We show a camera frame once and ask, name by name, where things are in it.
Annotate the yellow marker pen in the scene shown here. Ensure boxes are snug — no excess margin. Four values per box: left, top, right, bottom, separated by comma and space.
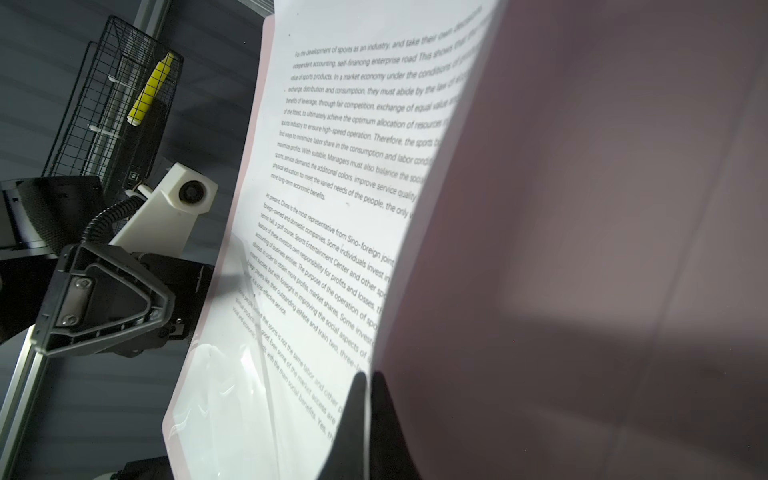
126, 52, 175, 127

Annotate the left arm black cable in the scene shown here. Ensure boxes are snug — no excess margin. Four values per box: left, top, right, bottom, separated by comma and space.
80, 194, 148, 244

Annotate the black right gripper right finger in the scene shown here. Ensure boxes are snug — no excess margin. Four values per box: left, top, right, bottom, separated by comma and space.
369, 371, 420, 480

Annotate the pink file folder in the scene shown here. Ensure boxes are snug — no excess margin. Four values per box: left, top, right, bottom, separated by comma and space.
161, 0, 768, 480

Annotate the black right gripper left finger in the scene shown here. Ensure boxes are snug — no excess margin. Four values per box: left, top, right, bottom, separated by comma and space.
318, 372, 368, 480

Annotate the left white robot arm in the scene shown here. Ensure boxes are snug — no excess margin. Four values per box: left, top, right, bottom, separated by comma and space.
31, 163, 218, 357

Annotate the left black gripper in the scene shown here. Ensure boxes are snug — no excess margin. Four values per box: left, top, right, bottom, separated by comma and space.
31, 242, 214, 357

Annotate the black wire mesh basket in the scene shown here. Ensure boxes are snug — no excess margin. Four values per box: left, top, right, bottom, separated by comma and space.
43, 15, 184, 200

